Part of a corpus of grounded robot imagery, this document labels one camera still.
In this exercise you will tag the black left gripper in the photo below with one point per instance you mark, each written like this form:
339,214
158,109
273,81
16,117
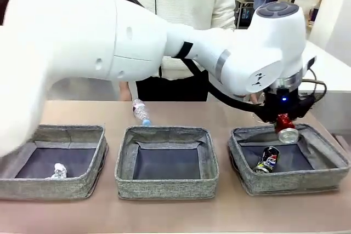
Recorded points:
282,102

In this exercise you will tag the person's right forearm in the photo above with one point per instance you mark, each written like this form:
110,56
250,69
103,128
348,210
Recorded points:
124,85

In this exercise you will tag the blue box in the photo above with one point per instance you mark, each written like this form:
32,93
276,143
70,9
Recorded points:
247,14

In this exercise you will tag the person's left hand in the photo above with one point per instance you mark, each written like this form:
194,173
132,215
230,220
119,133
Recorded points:
255,98

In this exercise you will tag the crumpled white paper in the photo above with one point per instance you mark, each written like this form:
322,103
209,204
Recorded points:
59,171

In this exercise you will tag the white plastic bag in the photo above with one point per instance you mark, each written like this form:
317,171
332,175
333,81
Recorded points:
310,4

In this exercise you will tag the clear plastic bottle blue cap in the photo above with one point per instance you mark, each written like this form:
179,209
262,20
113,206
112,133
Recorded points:
140,110

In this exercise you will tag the grey fabric basket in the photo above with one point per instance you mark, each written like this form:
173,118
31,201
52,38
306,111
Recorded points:
164,187
41,188
288,184

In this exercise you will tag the crushed red soda can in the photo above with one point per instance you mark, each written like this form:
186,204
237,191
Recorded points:
286,135

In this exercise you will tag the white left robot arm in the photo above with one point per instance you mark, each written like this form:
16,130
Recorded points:
82,39

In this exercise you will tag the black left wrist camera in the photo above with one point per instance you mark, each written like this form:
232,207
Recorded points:
305,106

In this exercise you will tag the person's right hand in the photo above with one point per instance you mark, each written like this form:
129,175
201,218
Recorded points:
125,94

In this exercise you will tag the crushed black soda can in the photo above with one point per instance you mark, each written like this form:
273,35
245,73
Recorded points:
267,160

